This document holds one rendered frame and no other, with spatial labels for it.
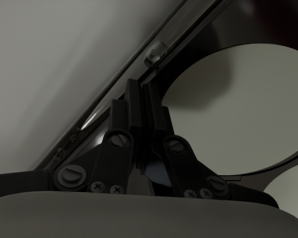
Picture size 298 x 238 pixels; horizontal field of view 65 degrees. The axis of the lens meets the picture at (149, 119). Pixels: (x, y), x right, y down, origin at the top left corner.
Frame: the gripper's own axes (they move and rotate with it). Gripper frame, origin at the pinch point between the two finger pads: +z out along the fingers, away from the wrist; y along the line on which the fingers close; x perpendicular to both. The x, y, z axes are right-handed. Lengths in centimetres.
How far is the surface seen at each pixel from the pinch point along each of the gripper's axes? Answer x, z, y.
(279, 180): -4.4, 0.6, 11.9
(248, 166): -3.6, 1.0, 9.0
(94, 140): -4.0, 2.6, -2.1
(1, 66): -5.1, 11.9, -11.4
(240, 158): -3.0, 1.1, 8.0
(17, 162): -19.1, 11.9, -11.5
